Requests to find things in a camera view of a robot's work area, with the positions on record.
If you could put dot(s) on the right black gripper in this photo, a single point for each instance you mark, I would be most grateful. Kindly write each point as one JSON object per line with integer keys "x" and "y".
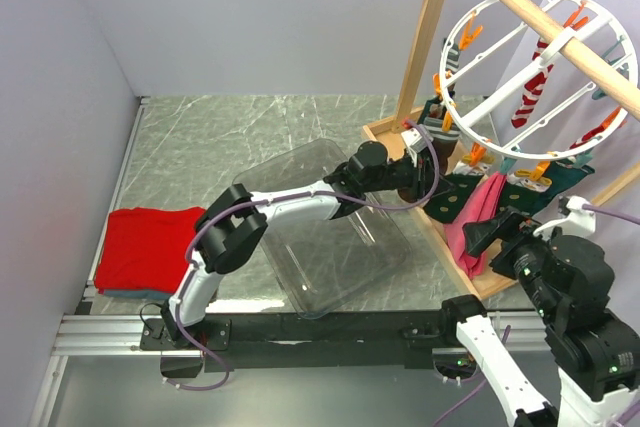
{"x": 511, "y": 225}

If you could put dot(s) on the clear plastic bin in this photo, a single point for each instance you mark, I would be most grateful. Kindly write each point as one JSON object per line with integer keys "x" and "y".
{"x": 321, "y": 265}

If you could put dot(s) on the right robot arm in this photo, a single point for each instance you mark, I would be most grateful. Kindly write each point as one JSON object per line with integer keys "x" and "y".
{"x": 567, "y": 280}

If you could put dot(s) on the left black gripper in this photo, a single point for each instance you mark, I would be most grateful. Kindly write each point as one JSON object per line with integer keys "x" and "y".
{"x": 423, "y": 176}

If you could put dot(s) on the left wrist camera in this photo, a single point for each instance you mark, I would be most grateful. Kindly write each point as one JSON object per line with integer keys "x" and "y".
{"x": 416, "y": 139}

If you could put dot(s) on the white round clip hanger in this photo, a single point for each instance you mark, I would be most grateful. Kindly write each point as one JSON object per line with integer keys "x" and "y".
{"x": 588, "y": 19}

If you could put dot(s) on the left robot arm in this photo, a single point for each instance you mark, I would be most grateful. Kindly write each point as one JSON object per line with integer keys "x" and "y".
{"x": 229, "y": 231}

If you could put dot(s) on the red folded cloth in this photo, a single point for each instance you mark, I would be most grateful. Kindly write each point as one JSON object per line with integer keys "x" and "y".
{"x": 143, "y": 254}

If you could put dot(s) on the green dotted duck sock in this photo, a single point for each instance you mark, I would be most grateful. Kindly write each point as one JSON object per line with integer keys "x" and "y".
{"x": 461, "y": 183}

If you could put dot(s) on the brown sock grey cuff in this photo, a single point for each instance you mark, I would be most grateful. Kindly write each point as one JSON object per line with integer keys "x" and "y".
{"x": 441, "y": 147}

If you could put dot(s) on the wooden drying rack frame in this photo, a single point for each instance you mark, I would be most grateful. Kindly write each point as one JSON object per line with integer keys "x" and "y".
{"x": 388, "y": 130}

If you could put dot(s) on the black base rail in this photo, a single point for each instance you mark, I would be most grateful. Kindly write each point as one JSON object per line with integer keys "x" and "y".
{"x": 342, "y": 339}

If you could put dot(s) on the aluminium frame rail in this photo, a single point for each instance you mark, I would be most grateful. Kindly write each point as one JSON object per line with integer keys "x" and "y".
{"x": 158, "y": 170}

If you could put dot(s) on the red white striped sock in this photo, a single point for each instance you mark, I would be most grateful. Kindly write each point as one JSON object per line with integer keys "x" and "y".
{"x": 532, "y": 91}

